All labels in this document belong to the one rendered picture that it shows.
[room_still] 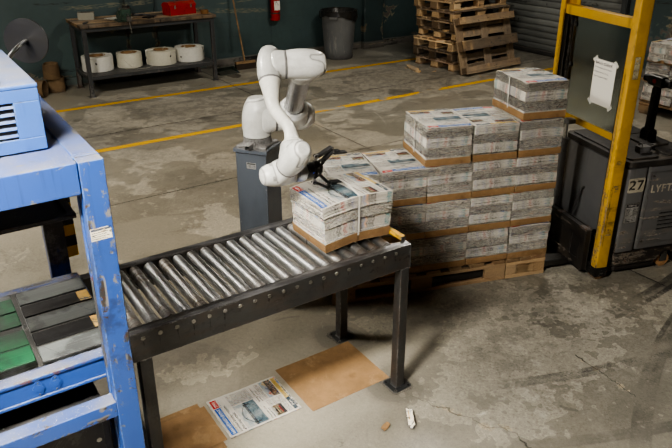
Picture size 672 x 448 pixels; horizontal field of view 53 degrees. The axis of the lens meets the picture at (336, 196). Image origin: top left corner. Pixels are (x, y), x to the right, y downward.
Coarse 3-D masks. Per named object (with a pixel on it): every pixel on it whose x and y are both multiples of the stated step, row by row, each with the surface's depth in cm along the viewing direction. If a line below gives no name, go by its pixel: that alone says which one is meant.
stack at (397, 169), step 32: (352, 160) 399; (384, 160) 400; (416, 160) 399; (512, 160) 402; (416, 192) 391; (448, 192) 397; (416, 224) 400; (448, 224) 406; (416, 256) 409; (448, 256) 416; (480, 256) 423; (352, 288) 404; (416, 288) 418
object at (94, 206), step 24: (96, 168) 192; (96, 192) 195; (96, 216) 197; (96, 240) 200; (96, 264) 202; (96, 288) 207; (120, 288) 209; (96, 312) 215; (120, 312) 212; (120, 336) 215; (120, 360) 218; (120, 384) 221; (120, 408) 224; (120, 432) 229
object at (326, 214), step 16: (304, 192) 302; (320, 192) 301; (336, 192) 301; (304, 208) 302; (320, 208) 288; (336, 208) 291; (352, 208) 296; (304, 224) 308; (320, 224) 294; (336, 224) 295; (352, 224) 300; (320, 240) 298; (336, 240) 298
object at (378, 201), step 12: (348, 180) 314; (360, 180) 315; (372, 180) 317; (372, 192) 302; (384, 192) 304; (372, 204) 303; (384, 204) 307; (372, 216) 306; (384, 216) 310; (372, 228) 308
